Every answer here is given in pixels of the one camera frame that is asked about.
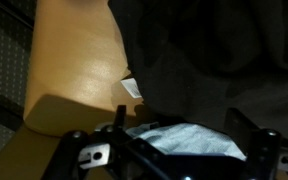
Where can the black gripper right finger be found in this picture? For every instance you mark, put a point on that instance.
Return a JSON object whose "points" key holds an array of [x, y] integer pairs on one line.
{"points": [[243, 132]]}

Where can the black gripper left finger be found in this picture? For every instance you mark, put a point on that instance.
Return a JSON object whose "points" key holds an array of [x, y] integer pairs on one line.
{"points": [[120, 116]]}

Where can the black cloth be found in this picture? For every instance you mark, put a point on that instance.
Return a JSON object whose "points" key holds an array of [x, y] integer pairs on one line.
{"points": [[195, 59]]}

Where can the light blue cloth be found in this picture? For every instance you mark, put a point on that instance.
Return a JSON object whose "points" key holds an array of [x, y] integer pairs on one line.
{"points": [[185, 138]]}

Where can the tan leather couch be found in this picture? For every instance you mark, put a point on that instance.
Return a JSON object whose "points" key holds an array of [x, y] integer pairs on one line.
{"points": [[76, 66]]}

